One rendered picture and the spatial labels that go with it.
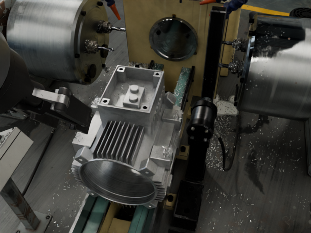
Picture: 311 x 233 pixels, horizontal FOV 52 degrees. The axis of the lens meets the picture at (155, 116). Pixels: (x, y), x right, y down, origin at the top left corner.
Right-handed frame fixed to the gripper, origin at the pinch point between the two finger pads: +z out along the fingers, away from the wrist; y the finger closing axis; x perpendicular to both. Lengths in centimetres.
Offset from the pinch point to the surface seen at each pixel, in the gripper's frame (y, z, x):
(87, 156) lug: -1.2, 10.2, 4.8
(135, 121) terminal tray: -8.3, 11.2, -3.5
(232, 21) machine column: -22, 46, -46
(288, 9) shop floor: -70, 242, -177
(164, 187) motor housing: -15.6, 14.6, 7.3
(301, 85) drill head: -39, 24, -20
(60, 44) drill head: 18.2, 23.5, -21.5
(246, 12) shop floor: -33, 234, -165
